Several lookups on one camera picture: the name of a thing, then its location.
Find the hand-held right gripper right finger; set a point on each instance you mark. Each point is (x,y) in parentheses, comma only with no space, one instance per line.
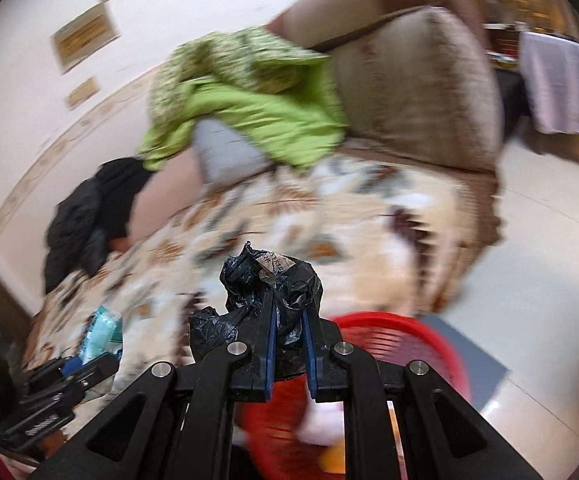
(308,350)

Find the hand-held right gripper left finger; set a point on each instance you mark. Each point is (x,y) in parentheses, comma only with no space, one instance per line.
(269,345)

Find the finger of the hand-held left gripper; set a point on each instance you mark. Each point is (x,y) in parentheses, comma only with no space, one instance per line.
(46,371)
(96,370)

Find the teal packet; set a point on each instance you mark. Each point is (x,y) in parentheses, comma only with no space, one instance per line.
(101,330)

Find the black plastic bag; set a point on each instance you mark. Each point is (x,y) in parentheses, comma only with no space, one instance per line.
(249,290)

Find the red mesh basket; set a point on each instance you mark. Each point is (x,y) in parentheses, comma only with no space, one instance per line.
(419,350)

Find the leaf print blanket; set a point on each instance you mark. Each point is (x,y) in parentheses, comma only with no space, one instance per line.
(269,220)

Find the black puffer jacket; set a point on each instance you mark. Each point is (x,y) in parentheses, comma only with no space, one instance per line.
(69,230)

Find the grey floor mat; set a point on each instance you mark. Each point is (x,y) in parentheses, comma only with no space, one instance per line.
(469,360)

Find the black cloth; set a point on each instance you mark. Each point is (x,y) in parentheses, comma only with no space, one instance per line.
(119,185)

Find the grey quilted pillow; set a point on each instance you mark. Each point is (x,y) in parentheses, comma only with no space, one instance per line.
(224,155)

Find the green patterned blanket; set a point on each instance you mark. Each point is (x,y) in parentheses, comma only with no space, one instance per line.
(249,115)

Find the striped sofa cushion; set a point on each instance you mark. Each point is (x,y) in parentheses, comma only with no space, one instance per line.
(419,95)

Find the pink and brown sofa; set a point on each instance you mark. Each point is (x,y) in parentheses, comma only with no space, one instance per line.
(369,5)

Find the white tablecloth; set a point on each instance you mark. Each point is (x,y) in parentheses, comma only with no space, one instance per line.
(564,85)

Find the cluttered wooden shelf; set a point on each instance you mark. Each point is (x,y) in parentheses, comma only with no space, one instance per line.
(534,5)

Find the small gold wall outlet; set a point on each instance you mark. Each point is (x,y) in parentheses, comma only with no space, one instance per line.
(82,92)

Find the gold double wall switch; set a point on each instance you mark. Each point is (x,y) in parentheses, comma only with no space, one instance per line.
(86,37)

